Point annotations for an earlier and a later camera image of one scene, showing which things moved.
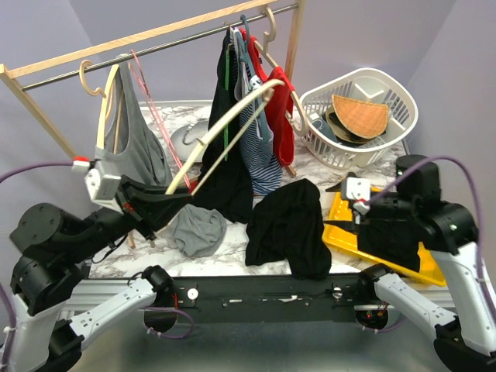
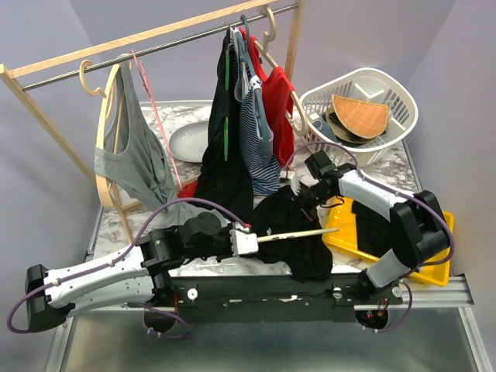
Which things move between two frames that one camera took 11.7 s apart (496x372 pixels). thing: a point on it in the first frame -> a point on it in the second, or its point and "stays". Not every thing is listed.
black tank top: [287, 222] stays
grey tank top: [132, 142] stays
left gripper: [149, 205] -> [226, 232]
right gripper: [350, 225] -> [300, 201]
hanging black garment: [221, 189] stays
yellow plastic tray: [346, 239] stays
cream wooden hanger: [265, 92] -> [294, 234]
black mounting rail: [271, 298] stays
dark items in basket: [327, 125] stays
